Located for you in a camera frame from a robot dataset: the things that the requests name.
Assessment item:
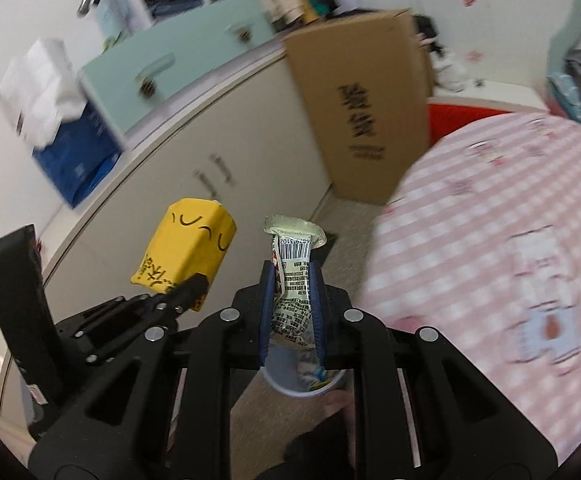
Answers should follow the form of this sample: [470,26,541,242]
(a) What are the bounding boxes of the red storage box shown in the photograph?
[427,80,549,146]

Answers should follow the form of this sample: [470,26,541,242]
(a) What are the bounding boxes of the pink checkered bed sheet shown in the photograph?
[358,113,581,462]

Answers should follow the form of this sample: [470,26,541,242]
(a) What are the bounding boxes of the mint green drawer unit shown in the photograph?
[80,0,274,136]

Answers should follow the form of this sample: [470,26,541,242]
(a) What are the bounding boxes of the white cabinet with handles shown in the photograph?
[41,51,330,322]

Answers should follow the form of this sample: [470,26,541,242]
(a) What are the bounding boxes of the blue and white bag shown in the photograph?
[0,38,122,208]

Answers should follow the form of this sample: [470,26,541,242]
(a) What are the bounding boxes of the tall cardboard box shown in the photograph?
[284,10,429,205]

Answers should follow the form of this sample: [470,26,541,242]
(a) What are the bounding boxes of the yellow paper bag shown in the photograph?
[131,198,237,294]

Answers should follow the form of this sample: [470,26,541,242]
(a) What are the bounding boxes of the white plastic bag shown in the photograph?
[429,48,471,92]

